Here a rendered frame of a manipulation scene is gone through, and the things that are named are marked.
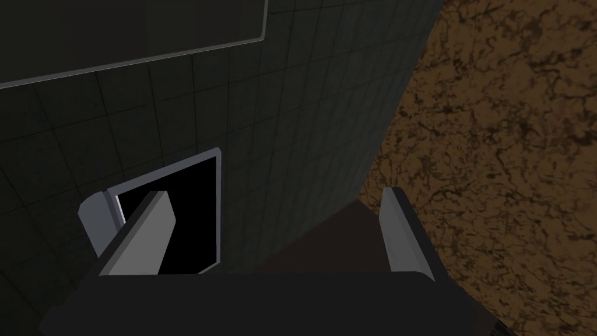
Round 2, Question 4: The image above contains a grey framed black appliance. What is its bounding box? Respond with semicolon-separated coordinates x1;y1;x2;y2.
78;146;223;276

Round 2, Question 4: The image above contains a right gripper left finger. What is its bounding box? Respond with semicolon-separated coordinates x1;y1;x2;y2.
86;190;177;277

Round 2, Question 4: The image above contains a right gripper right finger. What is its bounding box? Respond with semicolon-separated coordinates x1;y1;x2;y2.
378;186;437;282

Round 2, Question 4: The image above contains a dark panel with pale rim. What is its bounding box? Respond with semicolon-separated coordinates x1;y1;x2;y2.
0;0;270;90

